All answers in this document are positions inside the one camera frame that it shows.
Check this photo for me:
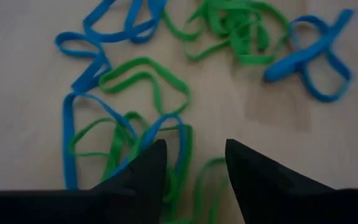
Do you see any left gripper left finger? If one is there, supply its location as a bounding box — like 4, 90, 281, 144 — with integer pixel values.
0, 139, 168, 224

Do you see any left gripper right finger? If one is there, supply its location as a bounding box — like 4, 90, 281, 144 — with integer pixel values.
224, 139, 358, 224

